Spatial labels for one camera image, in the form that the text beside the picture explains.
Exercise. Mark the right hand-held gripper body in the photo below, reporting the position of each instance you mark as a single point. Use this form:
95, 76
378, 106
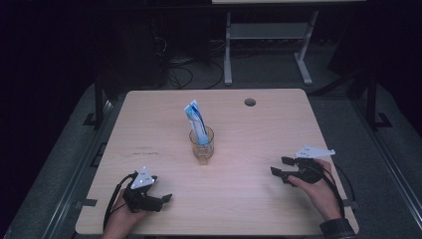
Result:
310, 171

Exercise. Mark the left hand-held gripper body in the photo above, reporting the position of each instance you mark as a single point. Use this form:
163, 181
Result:
142, 199

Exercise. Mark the clear glass cup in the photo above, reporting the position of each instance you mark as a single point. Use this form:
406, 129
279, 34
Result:
202, 152

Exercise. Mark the blue white toothpaste tube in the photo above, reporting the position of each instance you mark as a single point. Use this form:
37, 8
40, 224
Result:
196, 121

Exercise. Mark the person's right hand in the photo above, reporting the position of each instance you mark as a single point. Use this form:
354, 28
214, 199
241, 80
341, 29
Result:
323, 195

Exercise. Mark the black metal stand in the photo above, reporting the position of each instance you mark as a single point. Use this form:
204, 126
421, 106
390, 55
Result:
99, 99
372, 99

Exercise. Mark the grey metal table frame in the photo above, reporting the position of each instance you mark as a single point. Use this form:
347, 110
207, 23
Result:
265, 31

